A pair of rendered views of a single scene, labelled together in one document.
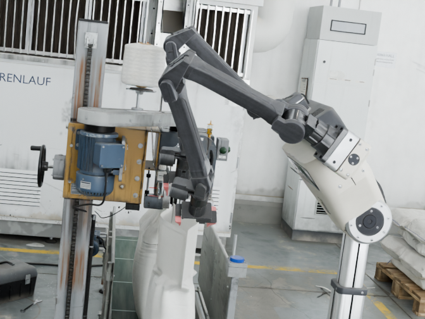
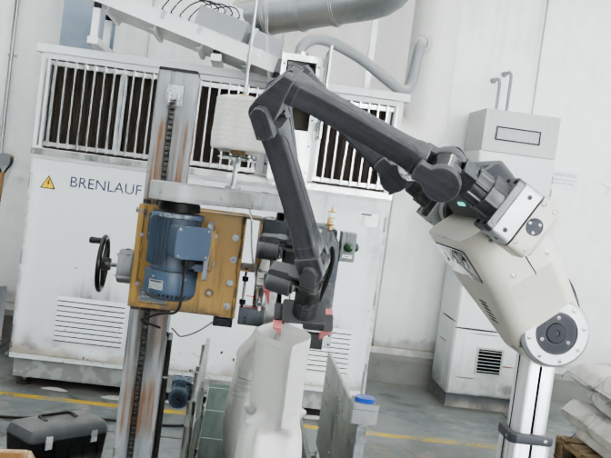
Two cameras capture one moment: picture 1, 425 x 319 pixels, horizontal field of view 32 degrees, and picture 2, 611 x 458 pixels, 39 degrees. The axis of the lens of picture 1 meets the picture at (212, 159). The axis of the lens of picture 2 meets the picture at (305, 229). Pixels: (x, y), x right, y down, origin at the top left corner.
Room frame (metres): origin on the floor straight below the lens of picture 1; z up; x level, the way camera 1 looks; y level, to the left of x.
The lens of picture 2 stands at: (0.39, -0.08, 1.46)
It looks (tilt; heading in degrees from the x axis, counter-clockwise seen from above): 3 degrees down; 4
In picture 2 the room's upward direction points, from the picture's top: 7 degrees clockwise
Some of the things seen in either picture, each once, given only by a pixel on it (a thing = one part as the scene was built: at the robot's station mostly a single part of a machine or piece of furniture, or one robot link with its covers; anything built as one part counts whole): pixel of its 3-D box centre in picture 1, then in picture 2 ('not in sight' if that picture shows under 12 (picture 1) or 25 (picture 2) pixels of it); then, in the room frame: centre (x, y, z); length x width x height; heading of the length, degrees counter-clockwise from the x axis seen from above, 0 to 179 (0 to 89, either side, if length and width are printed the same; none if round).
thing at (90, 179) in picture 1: (96, 162); (173, 255); (2.84, 0.45, 1.21); 0.15 x 0.15 x 0.25
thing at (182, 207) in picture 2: (99, 127); (179, 207); (2.84, 0.45, 1.35); 0.12 x 0.12 x 0.04
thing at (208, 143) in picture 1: (183, 157); (295, 260); (3.16, 0.13, 1.21); 0.30 x 0.25 x 0.30; 8
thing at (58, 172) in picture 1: (59, 166); (125, 265); (3.03, 0.64, 1.14); 0.11 x 0.06 x 0.11; 8
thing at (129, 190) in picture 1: (104, 159); (187, 257); (3.08, 0.46, 1.18); 0.34 x 0.25 x 0.31; 98
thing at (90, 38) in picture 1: (90, 40); (174, 94); (2.99, 0.55, 1.68); 0.05 x 0.03 x 0.06; 98
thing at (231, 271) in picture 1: (236, 267); (363, 411); (2.95, -0.15, 0.81); 0.08 x 0.08 x 0.06; 8
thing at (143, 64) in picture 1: (143, 65); (241, 124); (2.87, 0.31, 1.61); 0.17 x 0.17 x 0.17
